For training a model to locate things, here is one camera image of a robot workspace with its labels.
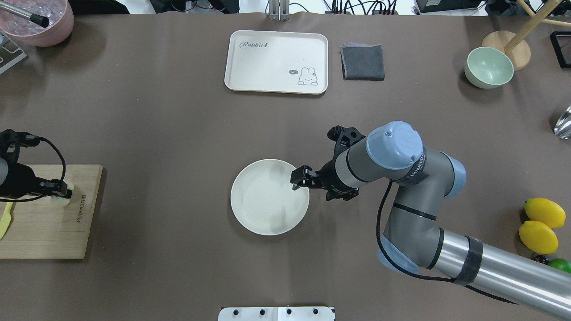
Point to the pink bowl with ice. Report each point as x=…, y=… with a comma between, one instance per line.
x=58, y=12

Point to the metal scoop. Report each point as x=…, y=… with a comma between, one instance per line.
x=562, y=127

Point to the cream round plate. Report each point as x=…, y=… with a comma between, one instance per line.
x=263, y=199

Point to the pale white bun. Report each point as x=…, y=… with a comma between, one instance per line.
x=63, y=201

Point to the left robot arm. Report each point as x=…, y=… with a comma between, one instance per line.
x=27, y=198

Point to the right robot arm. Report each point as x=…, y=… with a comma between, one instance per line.
x=412, y=242

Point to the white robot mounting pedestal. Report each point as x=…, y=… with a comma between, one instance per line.
x=278, y=313

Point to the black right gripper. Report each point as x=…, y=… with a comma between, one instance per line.
x=330, y=179

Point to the mint green bowl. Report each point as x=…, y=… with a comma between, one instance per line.
x=488, y=68

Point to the bamboo cutting board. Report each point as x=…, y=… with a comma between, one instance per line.
x=42, y=231

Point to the grey folded cloth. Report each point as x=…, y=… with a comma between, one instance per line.
x=362, y=62

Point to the cream rabbit tray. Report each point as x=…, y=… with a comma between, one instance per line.
x=277, y=62

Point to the white cup rack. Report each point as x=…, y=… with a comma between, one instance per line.
x=10, y=53

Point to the green lime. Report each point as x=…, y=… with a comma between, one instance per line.
x=560, y=264

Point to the wooden cup tree stand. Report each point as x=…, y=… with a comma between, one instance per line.
x=513, y=45

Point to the metal muddler with black tip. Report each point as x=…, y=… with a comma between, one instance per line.
x=24, y=14

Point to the yellow plastic knife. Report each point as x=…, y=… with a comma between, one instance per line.
x=6, y=218

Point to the aluminium frame post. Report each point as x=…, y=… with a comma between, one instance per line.
x=279, y=10

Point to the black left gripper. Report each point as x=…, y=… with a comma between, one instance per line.
x=18, y=179

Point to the yellow lemon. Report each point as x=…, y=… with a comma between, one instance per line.
x=538, y=237
x=545, y=211

